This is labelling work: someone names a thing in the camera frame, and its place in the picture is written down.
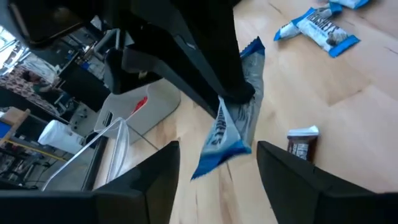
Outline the red KitKat candy bar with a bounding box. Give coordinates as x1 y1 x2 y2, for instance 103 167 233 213
131 95 149 114

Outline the grey plastic bin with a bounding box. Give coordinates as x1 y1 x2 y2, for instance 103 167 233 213
94 79 182 144

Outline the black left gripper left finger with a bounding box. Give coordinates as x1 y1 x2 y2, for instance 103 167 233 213
0 140 181 224

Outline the brown Hershey's candy bar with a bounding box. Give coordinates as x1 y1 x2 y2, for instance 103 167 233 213
286 124 320 163

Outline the white paper roll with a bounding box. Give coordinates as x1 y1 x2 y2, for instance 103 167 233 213
37 119 85 156

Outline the clear plastic bin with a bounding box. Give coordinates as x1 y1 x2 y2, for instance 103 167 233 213
41 117 130 192

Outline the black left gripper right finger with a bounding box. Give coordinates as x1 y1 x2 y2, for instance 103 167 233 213
256 140 398 224

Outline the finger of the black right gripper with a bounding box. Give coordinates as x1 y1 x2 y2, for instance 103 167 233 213
133 0 256 105
103 46 220 118

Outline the polka dot cloth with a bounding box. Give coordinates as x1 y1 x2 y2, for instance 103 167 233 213
0 67 60 114

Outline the blue white Hershey's candy bar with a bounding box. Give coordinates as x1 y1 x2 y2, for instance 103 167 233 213
328 0 371 10
291 6 361 58
273 2 343 42
190 36 266 181

